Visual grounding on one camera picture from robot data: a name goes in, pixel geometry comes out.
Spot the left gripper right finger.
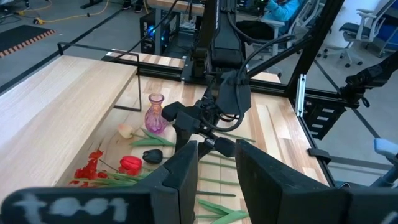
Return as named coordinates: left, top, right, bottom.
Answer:
left=234, top=139, right=351, bottom=224

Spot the white chair black seat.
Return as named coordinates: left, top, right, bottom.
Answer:
left=322, top=0, right=397, bottom=68

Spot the black artificial tulip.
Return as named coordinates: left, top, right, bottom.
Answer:
left=142, top=148, right=236, bottom=163

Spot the person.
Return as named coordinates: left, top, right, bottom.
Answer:
left=235, top=0, right=307, bottom=41

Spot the yellow extension cord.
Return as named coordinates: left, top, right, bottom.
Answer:
left=14, top=0, right=110, bottom=26

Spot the dark red artificial tulip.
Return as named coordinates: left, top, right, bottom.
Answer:
left=195, top=198, right=250, bottom=224

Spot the black mat striped edge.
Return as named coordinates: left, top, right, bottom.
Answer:
left=0, top=24, right=57, bottom=59

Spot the black table clamp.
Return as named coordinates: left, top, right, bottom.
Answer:
left=307, top=147, right=333, bottom=165

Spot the black articulated mount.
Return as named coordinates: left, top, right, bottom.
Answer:
left=339, top=51, right=398, bottom=109

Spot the cream artificial tulip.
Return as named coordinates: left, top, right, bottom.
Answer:
left=118, top=123, right=256, bottom=147

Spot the white office chair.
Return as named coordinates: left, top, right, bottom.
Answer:
left=252, top=0, right=313, bottom=60

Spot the black computer tower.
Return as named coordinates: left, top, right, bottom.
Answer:
left=139, top=11, right=171, bottom=56

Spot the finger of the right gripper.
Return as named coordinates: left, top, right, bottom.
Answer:
left=196, top=138, right=216, bottom=161
left=173, top=123, right=196, bottom=154

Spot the silver aluminium bracket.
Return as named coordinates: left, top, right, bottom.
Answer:
left=294, top=73, right=308, bottom=118

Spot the orange artificial flower bunch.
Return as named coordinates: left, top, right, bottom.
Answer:
left=67, top=149, right=241, bottom=188

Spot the pink ribbed glass vase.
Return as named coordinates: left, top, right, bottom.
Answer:
left=144, top=93, right=169, bottom=135

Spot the black slotted mounting plate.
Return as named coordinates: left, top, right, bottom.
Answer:
left=302, top=101, right=348, bottom=141

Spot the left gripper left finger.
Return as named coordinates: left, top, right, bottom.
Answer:
left=136, top=139, right=200, bottom=224

